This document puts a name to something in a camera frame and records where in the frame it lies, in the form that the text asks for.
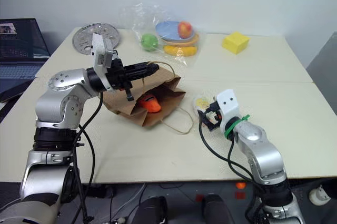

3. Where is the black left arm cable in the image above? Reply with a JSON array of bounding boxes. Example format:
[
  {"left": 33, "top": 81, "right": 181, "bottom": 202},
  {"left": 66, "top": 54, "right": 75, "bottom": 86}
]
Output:
[{"left": 70, "top": 90, "right": 104, "bottom": 224}]

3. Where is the green zip tie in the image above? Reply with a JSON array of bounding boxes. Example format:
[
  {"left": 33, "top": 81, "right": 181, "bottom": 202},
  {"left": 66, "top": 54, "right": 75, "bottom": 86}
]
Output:
[{"left": 223, "top": 113, "right": 251, "bottom": 137}]

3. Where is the white and yellow plush toy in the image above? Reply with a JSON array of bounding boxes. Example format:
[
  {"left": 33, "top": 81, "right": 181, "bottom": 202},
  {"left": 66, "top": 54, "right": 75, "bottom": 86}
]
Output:
[{"left": 193, "top": 91, "right": 218, "bottom": 116}]

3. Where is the thin white cable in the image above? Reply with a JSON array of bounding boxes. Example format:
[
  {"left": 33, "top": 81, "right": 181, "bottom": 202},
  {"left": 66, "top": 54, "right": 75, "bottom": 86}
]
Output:
[{"left": 115, "top": 182, "right": 147, "bottom": 220}]

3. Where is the white round object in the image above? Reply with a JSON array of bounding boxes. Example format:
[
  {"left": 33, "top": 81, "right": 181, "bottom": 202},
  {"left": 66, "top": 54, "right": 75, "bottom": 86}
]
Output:
[{"left": 308, "top": 185, "right": 331, "bottom": 207}]

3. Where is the brown paper bag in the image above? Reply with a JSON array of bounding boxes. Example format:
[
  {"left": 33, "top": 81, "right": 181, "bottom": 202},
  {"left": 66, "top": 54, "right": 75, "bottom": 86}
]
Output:
[{"left": 102, "top": 60, "right": 194, "bottom": 135}]

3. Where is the yellow toy fruit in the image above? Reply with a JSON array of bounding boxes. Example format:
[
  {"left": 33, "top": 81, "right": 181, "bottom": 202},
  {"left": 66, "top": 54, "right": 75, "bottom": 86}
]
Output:
[{"left": 163, "top": 45, "right": 198, "bottom": 57}]

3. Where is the yellow cube box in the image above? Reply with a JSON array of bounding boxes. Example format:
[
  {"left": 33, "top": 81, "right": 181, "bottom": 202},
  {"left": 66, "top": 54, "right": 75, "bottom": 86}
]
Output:
[{"left": 222, "top": 31, "right": 251, "bottom": 55}]

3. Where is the clear plastic bag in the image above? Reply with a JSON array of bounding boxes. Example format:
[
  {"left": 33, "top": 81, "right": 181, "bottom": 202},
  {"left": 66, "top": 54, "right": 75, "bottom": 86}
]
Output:
[{"left": 120, "top": 2, "right": 202, "bottom": 67}]

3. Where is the orange plate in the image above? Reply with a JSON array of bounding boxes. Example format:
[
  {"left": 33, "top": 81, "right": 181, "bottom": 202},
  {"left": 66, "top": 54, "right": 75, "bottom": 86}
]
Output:
[{"left": 161, "top": 32, "right": 201, "bottom": 46}]

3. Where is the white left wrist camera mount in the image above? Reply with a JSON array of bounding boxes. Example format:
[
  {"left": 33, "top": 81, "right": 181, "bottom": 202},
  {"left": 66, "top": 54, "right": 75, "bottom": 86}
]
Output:
[{"left": 91, "top": 33, "right": 118, "bottom": 92}]

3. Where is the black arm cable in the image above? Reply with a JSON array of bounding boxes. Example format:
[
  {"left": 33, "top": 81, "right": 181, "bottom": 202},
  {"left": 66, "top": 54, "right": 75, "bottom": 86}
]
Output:
[
  {"left": 199, "top": 121, "right": 265, "bottom": 192},
  {"left": 70, "top": 90, "right": 104, "bottom": 224}
]

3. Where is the orange plush toy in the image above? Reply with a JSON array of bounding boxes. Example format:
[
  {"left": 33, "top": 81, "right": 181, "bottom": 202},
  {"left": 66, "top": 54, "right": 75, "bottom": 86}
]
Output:
[{"left": 138, "top": 93, "right": 162, "bottom": 114}]

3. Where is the grey perforated metal disc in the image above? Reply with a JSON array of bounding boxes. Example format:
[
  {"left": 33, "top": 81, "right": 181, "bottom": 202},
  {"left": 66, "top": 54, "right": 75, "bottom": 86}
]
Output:
[{"left": 72, "top": 23, "right": 122, "bottom": 56}]

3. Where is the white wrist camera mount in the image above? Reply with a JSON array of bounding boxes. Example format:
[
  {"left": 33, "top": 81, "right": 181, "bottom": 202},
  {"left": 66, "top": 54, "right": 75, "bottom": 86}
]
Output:
[
  {"left": 91, "top": 33, "right": 118, "bottom": 92},
  {"left": 215, "top": 89, "right": 241, "bottom": 130}
]

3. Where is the blue plate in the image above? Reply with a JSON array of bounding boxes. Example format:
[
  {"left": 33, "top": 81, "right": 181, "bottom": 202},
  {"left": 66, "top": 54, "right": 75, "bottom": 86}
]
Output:
[{"left": 155, "top": 21, "right": 196, "bottom": 42}]

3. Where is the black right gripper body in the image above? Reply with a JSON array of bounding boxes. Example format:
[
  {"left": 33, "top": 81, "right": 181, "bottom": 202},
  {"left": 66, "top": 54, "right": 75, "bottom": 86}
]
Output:
[{"left": 207, "top": 103, "right": 224, "bottom": 128}]

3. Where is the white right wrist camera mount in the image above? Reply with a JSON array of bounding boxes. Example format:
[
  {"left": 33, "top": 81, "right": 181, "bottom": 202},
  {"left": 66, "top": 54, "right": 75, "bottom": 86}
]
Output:
[{"left": 215, "top": 89, "right": 241, "bottom": 130}]

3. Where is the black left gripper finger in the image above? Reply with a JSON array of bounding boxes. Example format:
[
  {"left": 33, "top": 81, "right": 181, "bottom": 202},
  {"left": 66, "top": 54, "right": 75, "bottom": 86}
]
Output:
[
  {"left": 123, "top": 69, "right": 158, "bottom": 81},
  {"left": 122, "top": 62, "right": 160, "bottom": 74}
]

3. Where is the dark rounded shape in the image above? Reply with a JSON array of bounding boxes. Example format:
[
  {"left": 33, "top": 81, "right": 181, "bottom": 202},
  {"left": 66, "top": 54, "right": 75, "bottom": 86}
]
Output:
[
  {"left": 201, "top": 194, "right": 235, "bottom": 224},
  {"left": 136, "top": 196, "right": 169, "bottom": 224}
]

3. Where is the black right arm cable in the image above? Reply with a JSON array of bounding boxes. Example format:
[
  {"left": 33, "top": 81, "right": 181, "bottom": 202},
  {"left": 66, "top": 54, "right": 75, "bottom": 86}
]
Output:
[{"left": 199, "top": 121, "right": 265, "bottom": 192}]

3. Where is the green toy apple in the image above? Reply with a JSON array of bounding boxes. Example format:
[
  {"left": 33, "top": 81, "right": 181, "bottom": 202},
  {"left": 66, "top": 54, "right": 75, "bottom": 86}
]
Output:
[{"left": 141, "top": 33, "right": 160, "bottom": 52}]

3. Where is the red toy apple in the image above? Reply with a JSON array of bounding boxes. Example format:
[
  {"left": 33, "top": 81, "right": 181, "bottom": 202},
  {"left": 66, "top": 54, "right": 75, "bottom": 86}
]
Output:
[{"left": 177, "top": 21, "right": 193, "bottom": 39}]

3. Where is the dark open laptop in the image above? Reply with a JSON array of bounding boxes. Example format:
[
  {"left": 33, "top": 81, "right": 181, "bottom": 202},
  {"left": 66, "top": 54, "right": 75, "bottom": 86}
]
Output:
[{"left": 0, "top": 18, "right": 51, "bottom": 80}]

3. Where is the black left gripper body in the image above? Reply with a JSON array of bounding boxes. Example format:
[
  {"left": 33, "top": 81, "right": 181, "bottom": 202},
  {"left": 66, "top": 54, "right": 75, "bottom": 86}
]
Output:
[{"left": 106, "top": 56, "right": 134, "bottom": 103}]

